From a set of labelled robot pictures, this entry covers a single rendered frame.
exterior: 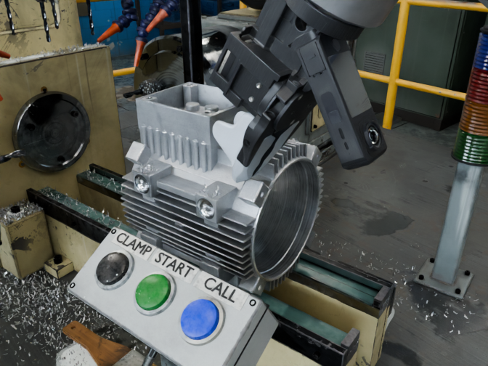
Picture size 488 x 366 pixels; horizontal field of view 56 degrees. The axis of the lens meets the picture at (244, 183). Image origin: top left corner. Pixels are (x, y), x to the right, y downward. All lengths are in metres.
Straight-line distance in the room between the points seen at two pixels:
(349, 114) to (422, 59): 3.58
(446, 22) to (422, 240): 2.99
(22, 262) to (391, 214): 0.73
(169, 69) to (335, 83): 0.58
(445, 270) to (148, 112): 0.55
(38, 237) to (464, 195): 0.70
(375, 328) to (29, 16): 0.81
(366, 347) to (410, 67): 3.48
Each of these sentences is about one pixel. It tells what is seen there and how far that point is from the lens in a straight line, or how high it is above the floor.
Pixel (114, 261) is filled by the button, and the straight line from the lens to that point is 0.41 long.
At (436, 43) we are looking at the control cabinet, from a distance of 3.89.
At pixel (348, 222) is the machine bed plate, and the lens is 0.99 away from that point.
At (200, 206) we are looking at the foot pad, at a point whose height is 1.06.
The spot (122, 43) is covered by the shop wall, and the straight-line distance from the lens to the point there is 6.67.
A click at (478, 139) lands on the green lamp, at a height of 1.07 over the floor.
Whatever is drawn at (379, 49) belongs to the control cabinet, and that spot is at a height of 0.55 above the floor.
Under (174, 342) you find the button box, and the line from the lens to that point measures 0.36.
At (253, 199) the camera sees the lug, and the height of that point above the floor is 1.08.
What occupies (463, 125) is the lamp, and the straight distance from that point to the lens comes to 0.74.
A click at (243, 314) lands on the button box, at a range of 0.35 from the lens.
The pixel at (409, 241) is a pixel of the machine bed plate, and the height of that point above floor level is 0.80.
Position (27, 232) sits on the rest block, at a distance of 0.87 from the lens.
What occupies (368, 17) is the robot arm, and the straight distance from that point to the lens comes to 0.37.
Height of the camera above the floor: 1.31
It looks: 27 degrees down
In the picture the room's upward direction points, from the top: straight up
